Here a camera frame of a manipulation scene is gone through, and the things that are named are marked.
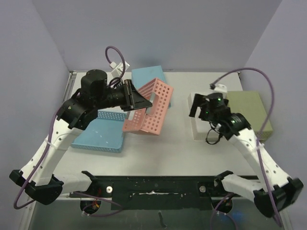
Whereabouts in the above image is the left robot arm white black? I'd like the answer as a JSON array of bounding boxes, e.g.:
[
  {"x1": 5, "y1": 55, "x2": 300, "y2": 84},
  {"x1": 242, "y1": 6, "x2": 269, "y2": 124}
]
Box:
[{"x1": 9, "y1": 69, "x2": 153, "y2": 205}]

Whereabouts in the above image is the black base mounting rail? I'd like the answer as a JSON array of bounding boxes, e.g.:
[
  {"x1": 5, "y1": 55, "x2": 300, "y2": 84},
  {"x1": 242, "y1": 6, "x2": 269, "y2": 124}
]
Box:
[{"x1": 69, "y1": 174, "x2": 243, "y2": 211}]

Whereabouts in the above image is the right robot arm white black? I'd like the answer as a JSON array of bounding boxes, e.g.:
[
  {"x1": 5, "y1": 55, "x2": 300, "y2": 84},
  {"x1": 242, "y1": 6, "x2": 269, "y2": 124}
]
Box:
[{"x1": 189, "y1": 92, "x2": 304, "y2": 218}]

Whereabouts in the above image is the blue bottom plastic basket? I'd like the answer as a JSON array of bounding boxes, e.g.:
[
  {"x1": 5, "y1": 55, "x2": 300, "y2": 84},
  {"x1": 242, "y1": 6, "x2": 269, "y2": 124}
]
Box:
[{"x1": 71, "y1": 110, "x2": 126, "y2": 153}]

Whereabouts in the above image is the blue plastic basket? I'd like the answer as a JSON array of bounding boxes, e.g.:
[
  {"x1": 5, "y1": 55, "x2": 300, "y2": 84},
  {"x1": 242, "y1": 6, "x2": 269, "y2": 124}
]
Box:
[
  {"x1": 131, "y1": 66, "x2": 166, "y2": 90},
  {"x1": 71, "y1": 110, "x2": 126, "y2": 153}
]

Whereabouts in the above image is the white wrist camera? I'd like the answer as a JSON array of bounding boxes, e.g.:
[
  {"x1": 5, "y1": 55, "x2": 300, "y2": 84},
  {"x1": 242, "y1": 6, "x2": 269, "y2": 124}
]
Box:
[
  {"x1": 109, "y1": 62, "x2": 124, "y2": 78},
  {"x1": 210, "y1": 83, "x2": 228, "y2": 93}
]

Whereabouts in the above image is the white perforated plastic basket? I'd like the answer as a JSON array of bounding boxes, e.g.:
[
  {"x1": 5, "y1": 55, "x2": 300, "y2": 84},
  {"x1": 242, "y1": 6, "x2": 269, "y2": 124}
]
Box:
[{"x1": 187, "y1": 92, "x2": 211, "y2": 141}]

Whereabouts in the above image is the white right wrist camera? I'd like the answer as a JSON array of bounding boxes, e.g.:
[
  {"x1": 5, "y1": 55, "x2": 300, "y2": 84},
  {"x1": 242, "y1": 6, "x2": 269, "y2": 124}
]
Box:
[{"x1": 210, "y1": 83, "x2": 228, "y2": 93}]

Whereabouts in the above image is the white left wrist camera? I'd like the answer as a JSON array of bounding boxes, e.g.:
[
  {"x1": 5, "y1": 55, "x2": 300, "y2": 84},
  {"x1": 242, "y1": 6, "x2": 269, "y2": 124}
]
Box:
[{"x1": 109, "y1": 62, "x2": 124, "y2": 78}]

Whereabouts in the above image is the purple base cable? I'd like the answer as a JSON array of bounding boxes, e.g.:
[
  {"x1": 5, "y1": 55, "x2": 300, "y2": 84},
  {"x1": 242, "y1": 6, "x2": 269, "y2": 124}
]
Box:
[
  {"x1": 210, "y1": 193, "x2": 239, "y2": 230},
  {"x1": 74, "y1": 191, "x2": 124, "y2": 218}
]

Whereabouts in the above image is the pink plastic basket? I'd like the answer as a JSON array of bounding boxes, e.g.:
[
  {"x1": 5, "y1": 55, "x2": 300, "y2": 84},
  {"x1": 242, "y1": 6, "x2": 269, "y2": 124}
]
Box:
[{"x1": 122, "y1": 78, "x2": 173, "y2": 136}]

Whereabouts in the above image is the green perforated plastic basket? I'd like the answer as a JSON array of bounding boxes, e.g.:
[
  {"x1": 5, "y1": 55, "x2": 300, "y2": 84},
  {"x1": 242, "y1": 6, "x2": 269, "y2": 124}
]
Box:
[{"x1": 226, "y1": 91, "x2": 273, "y2": 143}]

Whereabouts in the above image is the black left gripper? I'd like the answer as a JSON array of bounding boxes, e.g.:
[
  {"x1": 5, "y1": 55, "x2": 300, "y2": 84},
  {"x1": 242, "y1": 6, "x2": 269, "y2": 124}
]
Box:
[{"x1": 94, "y1": 79, "x2": 152, "y2": 112}]

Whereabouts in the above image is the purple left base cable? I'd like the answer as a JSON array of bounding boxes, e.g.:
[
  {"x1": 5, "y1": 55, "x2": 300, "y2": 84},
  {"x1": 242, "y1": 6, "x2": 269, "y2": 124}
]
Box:
[{"x1": 74, "y1": 191, "x2": 124, "y2": 218}]

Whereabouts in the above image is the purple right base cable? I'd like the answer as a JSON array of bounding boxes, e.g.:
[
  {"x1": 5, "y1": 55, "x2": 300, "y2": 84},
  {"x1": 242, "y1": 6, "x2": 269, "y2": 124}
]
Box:
[{"x1": 210, "y1": 193, "x2": 239, "y2": 230}]

